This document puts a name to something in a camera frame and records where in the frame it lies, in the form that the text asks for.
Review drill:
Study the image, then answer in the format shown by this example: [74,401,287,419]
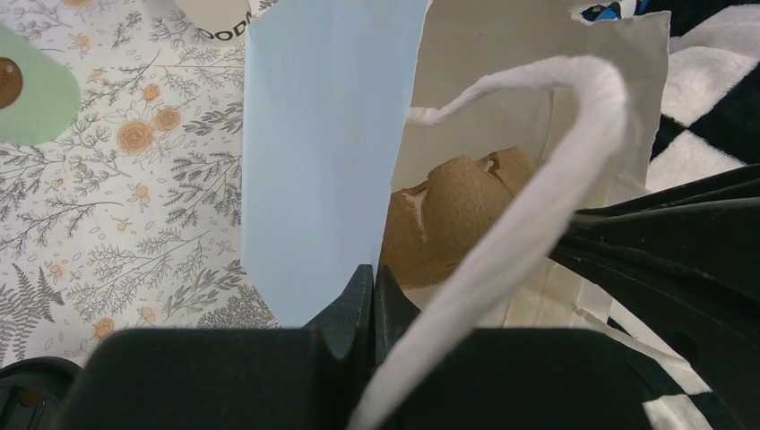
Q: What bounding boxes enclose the single cardboard cup carrier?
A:
[379,147,538,289]

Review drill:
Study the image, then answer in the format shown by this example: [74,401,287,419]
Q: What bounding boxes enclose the floral patterned table mat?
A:
[1,1,277,365]

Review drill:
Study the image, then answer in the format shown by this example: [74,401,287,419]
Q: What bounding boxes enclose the light blue paper bag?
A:
[240,0,713,430]

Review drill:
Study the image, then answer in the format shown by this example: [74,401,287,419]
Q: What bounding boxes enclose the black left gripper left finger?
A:
[306,264,375,429]

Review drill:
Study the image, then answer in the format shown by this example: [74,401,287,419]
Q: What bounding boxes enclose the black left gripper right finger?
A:
[374,266,420,366]

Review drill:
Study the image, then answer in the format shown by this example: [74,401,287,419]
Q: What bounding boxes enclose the black plastic cup lid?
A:
[1,357,82,430]

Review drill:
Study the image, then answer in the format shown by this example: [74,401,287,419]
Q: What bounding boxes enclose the blue white patterned object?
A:
[579,0,650,22]

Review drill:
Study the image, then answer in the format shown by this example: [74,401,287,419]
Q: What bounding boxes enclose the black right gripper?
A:
[550,165,759,429]

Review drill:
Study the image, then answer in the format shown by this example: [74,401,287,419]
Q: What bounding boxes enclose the green cup with straws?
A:
[1,25,81,146]

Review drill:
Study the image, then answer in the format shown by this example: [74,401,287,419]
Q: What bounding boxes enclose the black white checkered pillow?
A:
[569,0,760,430]

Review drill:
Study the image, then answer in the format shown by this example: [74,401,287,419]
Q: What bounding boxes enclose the stack of paper cups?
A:
[174,0,254,47]

